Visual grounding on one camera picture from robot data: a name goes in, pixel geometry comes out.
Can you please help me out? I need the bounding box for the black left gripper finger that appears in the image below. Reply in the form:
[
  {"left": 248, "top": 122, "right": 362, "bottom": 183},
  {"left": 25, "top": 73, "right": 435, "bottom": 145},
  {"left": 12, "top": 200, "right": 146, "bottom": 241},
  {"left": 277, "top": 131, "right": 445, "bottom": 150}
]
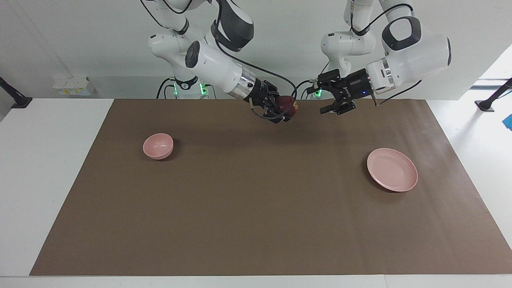
[
  {"left": 320, "top": 96, "right": 356, "bottom": 116},
  {"left": 317, "top": 69, "right": 342, "bottom": 90}
]

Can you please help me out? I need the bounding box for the dark red apple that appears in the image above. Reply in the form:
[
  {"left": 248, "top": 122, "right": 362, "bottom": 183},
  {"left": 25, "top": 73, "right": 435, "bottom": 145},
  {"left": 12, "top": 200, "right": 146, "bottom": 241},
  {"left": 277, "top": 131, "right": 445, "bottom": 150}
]
[{"left": 278, "top": 95, "right": 300, "bottom": 118}]

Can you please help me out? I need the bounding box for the pink plate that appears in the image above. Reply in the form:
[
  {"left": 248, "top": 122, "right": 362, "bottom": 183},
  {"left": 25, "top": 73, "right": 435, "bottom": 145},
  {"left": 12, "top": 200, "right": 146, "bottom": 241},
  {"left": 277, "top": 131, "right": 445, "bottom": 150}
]
[{"left": 367, "top": 148, "right": 418, "bottom": 192}]

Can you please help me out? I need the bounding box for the pink bowl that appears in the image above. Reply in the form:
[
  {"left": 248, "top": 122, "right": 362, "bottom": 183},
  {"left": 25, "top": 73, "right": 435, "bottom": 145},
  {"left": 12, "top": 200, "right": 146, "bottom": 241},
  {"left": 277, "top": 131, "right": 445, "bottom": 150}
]
[{"left": 143, "top": 133, "right": 174, "bottom": 160}]

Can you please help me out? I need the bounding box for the brown paper table mat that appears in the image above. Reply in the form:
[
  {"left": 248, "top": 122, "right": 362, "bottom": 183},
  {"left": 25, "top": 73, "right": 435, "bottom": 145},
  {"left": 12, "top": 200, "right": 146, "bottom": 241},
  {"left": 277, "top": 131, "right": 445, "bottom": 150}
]
[{"left": 30, "top": 99, "right": 512, "bottom": 276}]

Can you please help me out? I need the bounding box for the black stand foot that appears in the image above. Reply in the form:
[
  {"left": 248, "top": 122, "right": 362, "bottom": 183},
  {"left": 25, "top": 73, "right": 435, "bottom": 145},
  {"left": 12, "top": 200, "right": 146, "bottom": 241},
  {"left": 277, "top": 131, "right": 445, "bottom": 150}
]
[
  {"left": 0, "top": 77, "right": 32, "bottom": 109},
  {"left": 475, "top": 78, "right": 512, "bottom": 112}
]

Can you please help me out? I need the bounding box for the white power strip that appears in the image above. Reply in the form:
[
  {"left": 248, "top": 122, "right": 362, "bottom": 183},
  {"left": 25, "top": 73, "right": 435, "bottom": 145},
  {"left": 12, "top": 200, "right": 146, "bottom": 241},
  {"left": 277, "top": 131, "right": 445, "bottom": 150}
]
[{"left": 53, "top": 76, "right": 96, "bottom": 96}]

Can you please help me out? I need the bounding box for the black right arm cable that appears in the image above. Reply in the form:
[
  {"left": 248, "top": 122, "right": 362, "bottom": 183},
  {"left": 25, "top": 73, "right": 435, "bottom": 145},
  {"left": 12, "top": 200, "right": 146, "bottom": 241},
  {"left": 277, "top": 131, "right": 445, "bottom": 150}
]
[{"left": 214, "top": 0, "right": 297, "bottom": 120}]

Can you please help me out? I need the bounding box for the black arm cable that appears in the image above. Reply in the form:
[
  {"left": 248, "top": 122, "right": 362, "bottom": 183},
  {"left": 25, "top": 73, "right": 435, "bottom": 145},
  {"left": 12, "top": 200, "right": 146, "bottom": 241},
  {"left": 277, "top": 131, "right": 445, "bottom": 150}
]
[
  {"left": 214, "top": 0, "right": 297, "bottom": 120},
  {"left": 349, "top": 3, "right": 423, "bottom": 106}
]

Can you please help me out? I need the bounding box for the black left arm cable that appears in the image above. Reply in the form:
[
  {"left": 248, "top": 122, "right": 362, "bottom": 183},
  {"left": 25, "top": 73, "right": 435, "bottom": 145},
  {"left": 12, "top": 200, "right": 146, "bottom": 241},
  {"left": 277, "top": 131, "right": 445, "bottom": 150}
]
[{"left": 349, "top": 3, "right": 423, "bottom": 106}]

